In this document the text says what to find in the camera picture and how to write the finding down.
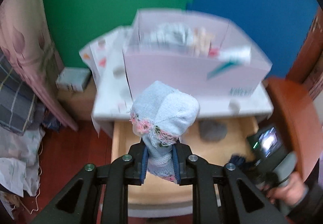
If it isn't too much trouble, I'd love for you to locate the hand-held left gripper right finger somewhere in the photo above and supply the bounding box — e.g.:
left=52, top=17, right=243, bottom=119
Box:
left=172, top=143, right=289, bottom=224

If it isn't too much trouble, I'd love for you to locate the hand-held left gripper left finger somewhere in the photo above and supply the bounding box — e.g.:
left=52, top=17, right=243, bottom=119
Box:
left=31, top=142, right=149, bottom=224

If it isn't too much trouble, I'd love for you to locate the wooden drawer with grey front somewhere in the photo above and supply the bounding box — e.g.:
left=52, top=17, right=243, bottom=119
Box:
left=111, top=116, right=260, bottom=218

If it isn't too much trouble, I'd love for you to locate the dark blue cloth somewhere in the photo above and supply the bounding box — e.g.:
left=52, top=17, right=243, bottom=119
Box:
left=227, top=154, right=255, bottom=171

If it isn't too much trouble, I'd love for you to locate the light blue knitted sock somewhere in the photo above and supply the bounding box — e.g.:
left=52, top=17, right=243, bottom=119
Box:
left=130, top=81, right=200, bottom=183

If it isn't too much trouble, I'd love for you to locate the white cardboard box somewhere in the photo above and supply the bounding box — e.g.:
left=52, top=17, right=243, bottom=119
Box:
left=122, top=8, right=273, bottom=103

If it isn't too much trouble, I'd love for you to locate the person's right forearm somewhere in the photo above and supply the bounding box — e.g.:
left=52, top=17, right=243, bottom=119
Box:
left=288, top=189, right=323, bottom=224

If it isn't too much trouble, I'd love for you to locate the person's right hand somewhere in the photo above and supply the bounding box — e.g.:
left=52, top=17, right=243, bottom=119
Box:
left=262, top=171, right=309, bottom=208

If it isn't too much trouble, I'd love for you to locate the white patterned table cover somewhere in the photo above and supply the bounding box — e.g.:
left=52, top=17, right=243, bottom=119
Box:
left=79, top=25, right=274, bottom=123

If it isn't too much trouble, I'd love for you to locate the brown cardboard box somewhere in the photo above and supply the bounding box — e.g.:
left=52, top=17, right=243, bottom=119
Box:
left=57, top=88, right=99, bottom=121

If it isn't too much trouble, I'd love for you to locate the brown wooden furniture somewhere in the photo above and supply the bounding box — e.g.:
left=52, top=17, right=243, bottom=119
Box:
left=286, top=9, right=323, bottom=99

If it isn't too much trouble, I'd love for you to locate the blue plastic packet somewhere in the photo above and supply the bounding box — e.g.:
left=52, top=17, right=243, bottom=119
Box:
left=42, top=110, right=61, bottom=131

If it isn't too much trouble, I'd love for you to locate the light blue small carton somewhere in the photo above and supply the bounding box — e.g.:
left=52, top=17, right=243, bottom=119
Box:
left=56, top=67, right=91, bottom=92

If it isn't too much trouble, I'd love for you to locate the white floral bed sheet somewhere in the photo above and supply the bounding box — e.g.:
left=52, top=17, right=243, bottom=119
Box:
left=0, top=123, right=46, bottom=198

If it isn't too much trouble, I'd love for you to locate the blue plaid blanket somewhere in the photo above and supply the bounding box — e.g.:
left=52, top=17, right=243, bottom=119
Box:
left=0, top=52, right=46, bottom=136

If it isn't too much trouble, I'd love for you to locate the pink leaf-print curtain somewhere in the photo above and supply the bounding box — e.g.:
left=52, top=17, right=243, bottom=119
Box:
left=0, top=0, right=79, bottom=131

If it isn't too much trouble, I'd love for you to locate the brown wooden bed frame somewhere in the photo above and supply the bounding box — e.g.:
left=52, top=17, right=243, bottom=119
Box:
left=266, top=76, right=320, bottom=183

